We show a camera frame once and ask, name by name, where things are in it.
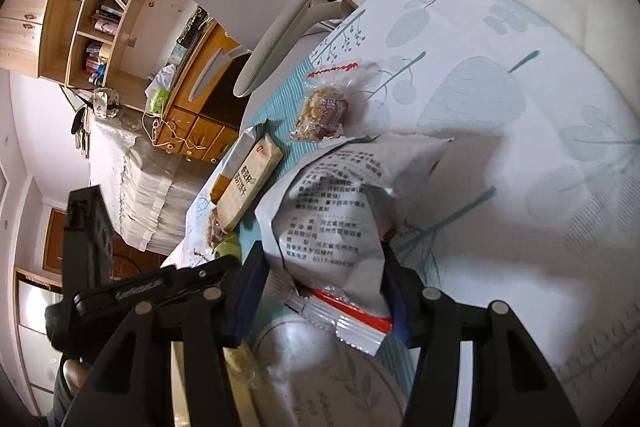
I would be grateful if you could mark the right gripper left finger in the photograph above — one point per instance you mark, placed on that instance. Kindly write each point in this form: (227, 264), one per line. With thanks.
(125, 331)

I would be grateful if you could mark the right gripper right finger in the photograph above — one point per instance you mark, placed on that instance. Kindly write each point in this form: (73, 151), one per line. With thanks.
(512, 382)

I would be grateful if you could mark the clear bag yellow pastries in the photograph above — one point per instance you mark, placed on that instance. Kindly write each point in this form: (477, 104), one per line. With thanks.
(243, 366)

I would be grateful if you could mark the red white snack packet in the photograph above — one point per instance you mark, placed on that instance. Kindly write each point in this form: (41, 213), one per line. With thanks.
(358, 329)

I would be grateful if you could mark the beige soda cracker packet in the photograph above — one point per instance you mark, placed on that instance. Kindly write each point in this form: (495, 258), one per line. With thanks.
(246, 183)

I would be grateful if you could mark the white printed snack bag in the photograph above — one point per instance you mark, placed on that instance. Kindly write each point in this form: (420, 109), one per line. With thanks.
(323, 223)

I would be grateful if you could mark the lace covered cabinet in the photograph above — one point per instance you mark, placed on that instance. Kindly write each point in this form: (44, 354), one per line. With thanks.
(147, 191)

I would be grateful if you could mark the leaf print tablecloth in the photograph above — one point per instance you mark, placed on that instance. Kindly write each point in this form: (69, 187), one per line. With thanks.
(536, 201)

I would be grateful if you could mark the green tissue pack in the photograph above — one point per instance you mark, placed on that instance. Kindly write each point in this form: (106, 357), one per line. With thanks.
(157, 102)

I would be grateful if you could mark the wooden desk with drawers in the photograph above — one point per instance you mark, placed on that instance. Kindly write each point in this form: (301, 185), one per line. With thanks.
(202, 117)

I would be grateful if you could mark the orange snack packet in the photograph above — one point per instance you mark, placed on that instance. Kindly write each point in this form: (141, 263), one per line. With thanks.
(233, 160)

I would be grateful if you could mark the wooden bookshelf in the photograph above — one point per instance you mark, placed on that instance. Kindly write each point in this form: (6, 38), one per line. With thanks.
(77, 43)

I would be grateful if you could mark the clear nut snack bag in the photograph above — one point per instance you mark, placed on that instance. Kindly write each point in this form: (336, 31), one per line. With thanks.
(331, 92)

